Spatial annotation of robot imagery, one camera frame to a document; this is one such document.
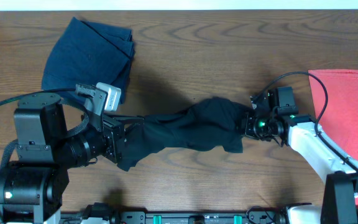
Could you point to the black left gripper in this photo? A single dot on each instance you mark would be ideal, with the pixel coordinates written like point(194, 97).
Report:
point(114, 137)

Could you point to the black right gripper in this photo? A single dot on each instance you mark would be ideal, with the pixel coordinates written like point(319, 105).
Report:
point(247, 122)

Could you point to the black polo shirt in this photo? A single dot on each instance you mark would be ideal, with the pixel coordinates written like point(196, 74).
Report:
point(201, 127)

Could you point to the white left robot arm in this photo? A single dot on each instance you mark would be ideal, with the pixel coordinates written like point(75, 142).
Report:
point(34, 167)

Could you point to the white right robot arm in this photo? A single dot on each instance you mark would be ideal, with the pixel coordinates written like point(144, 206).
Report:
point(337, 169)

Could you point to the folded navy blue garment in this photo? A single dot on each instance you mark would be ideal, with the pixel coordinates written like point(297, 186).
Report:
point(89, 53)

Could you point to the red t-shirt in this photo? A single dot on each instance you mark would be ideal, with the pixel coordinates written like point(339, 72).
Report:
point(340, 119)

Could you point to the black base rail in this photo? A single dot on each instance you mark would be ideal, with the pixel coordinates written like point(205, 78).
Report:
point(103, 213)

